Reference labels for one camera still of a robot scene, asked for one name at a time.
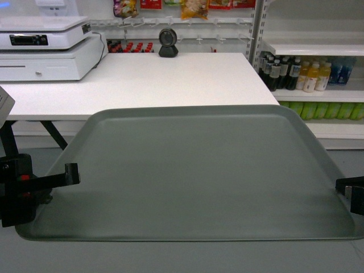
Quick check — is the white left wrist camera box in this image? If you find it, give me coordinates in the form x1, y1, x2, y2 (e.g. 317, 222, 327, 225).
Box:
0, 87, 15, 128

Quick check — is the black barcode scanner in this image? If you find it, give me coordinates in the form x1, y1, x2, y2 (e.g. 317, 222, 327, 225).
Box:
159, 28, 179, 58

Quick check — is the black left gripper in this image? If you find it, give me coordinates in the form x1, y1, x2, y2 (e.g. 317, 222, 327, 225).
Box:
1, 154, 80, 227

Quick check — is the grey silver rectangular tray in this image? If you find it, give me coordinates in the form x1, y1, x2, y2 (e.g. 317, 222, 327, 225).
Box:
15, 105, 363, 242

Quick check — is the white checkout table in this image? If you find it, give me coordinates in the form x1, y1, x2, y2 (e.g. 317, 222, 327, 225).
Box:
0, 52, 281, 151

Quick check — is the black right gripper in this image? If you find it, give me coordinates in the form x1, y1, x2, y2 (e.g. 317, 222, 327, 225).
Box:
335, 176, 364, 215

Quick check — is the white cash register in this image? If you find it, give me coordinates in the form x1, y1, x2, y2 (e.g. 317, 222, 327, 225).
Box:
1, 1, 92, 51

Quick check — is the white metal store shelf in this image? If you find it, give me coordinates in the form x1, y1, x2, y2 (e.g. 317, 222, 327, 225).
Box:
88, 1, 363, 150

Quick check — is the white cash drawer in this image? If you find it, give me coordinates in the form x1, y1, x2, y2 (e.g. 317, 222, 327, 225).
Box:
1, 34, 108, 82

